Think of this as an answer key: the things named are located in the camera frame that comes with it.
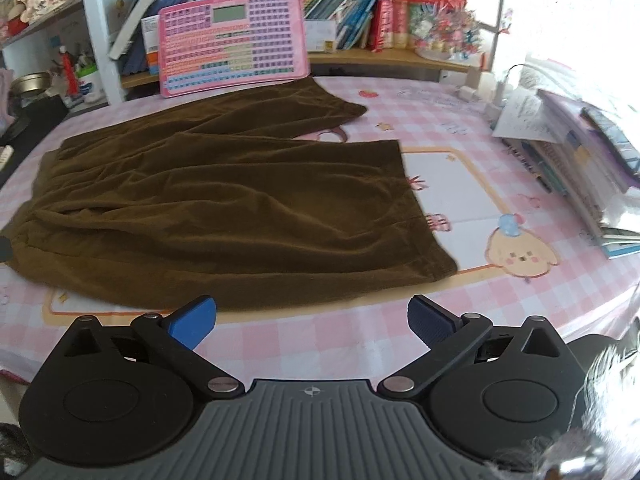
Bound shiny metal bead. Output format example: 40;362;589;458
534;440;610;480

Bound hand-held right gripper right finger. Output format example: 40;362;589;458
377;294;577;402

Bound dark patterned pencil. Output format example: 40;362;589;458
501;137;555;195

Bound stack of notebooks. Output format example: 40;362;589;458
500;89;640;261

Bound pale pink cloth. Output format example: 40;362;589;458
0;67;16;131

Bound white plastic bottle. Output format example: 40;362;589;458
75;65;108;103

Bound pink checkered cartoon desk mat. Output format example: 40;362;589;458
0;76;640;386

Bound black flat case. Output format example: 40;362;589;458
0;92;71;161

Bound colourful bead bouquet ornament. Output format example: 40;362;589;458
414;2;487;67

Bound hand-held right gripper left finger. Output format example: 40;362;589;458
54;295;247;404

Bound white labelled card box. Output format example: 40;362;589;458
303;19;338;55

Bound round metal tin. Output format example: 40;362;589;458
10;72;53;96

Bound pink toy learning tablet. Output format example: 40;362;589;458
158;0;312;99

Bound white and wood bookshelf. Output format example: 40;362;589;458
77;0;503;106

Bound white leaning book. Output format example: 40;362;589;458
107;0;158;61

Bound red tassel ornament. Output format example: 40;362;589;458
56;45;81;101

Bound white charger with cable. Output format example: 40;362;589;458
491;62;532;111

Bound fluffy white fur trim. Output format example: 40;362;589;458
487;317;640;480

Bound brown corduroy pants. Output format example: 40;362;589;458
0;77;460;313

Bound row of colourful books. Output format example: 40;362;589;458
120;0;473;76

